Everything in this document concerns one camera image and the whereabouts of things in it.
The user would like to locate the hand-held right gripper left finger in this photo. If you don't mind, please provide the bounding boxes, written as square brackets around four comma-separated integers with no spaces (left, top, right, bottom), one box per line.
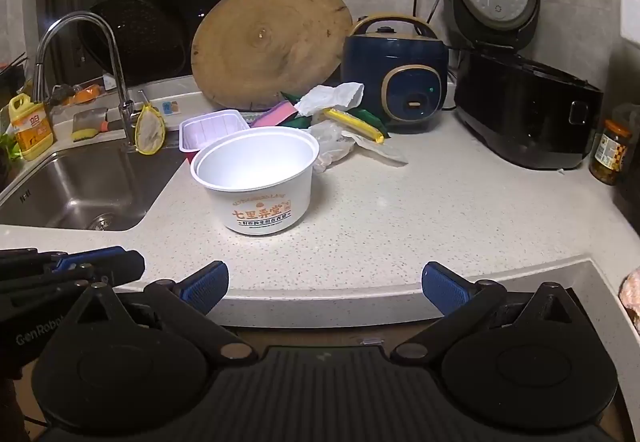
[65,261,258,366]

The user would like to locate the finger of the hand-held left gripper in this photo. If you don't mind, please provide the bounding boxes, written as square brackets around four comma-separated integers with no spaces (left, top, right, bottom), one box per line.
[0,246,129,273]
[0,252,147,297]

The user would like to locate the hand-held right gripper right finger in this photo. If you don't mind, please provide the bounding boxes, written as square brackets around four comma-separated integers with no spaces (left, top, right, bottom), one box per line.
[392,261,587,366]

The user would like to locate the white printed paper bowl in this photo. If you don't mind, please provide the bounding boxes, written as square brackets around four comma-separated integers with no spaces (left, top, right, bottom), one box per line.
[190,127,320,237]

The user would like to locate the clear plastic tray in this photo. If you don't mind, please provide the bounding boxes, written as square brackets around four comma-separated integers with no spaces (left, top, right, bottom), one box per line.
[179,109,251,164]

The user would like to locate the pink sponge block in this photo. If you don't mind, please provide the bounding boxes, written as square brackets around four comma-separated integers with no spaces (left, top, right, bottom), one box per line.
[250,102,299,128]

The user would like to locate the green yellow snack packet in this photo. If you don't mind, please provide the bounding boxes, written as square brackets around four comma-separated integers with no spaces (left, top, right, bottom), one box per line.
[324,106,390,144]

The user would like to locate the stainless steel sink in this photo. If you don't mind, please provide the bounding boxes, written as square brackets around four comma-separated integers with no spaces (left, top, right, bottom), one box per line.
[0,141,187,232]

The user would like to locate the green vegetables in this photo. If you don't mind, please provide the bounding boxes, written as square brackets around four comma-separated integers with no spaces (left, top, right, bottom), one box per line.
[0,132,24,164]

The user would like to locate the steel cleaver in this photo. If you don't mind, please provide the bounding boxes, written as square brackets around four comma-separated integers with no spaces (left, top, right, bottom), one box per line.
[72,107,122,143]

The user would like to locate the yellow rimmed mesh strainer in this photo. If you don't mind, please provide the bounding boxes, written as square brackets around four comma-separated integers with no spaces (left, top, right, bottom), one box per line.
[133,103,167,157]

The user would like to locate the yellow detergent bottle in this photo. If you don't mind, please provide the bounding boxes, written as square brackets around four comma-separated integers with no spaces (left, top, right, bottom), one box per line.
[9,92,55,162]

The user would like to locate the orange plastic bag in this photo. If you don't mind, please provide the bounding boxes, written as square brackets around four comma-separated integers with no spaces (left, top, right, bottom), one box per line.
[72,85,104,104]

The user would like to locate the clear plastic bag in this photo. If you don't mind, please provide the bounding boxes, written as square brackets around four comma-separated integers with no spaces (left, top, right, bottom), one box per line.
[309,119,409,174]

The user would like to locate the black rice cooker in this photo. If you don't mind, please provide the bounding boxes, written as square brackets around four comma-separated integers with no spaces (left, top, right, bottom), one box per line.
[443,0,604,170]

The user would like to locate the pink lumpy item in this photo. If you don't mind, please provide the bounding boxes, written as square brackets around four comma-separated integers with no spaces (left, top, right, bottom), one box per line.
[618,267,640,324]

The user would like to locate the steel kitchen faucet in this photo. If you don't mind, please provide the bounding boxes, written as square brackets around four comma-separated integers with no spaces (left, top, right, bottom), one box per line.
[32,11,139,149]

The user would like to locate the dark green wrapper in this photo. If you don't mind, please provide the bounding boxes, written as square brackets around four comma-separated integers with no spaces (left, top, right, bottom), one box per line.
[279,91,315,129]

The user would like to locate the glass pickle jar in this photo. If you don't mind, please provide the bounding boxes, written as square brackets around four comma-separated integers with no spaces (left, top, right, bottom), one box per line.
[589,119,634,186]

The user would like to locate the white crumpled tissue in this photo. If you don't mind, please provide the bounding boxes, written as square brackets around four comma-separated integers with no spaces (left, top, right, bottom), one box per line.
[295,82,365,117]

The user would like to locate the blue rice cooker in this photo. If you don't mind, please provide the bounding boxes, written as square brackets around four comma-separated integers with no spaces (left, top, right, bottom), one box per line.
[341,13,449,134]

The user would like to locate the dark glass container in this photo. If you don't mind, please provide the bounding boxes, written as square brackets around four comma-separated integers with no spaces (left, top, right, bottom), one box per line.
[613,103,640,223]

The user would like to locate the black wok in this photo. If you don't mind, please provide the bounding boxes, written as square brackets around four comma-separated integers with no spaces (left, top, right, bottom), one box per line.
[79,0,221,87]

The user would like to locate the round wooden cutting board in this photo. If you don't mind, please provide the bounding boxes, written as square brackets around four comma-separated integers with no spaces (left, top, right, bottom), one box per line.
[191,0,354,112]

